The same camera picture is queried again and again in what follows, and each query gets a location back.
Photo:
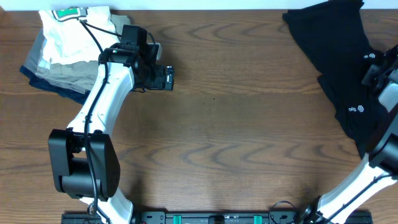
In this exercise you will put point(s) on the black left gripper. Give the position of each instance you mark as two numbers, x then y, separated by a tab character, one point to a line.
159	83

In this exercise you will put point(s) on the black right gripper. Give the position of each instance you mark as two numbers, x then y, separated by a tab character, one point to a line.
368	77

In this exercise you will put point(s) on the black t-shirt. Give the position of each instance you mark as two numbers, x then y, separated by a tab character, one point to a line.
331	35

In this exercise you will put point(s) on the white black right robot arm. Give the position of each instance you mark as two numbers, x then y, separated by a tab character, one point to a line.
378	167

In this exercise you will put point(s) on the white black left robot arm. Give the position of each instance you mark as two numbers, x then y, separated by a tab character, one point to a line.
84	162

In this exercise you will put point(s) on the beige folded garment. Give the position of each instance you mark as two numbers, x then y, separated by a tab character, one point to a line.
78	76

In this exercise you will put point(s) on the navy folded garment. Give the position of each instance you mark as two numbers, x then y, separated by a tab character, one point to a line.
43	84

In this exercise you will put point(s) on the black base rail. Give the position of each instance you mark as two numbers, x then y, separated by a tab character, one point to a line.
284	217

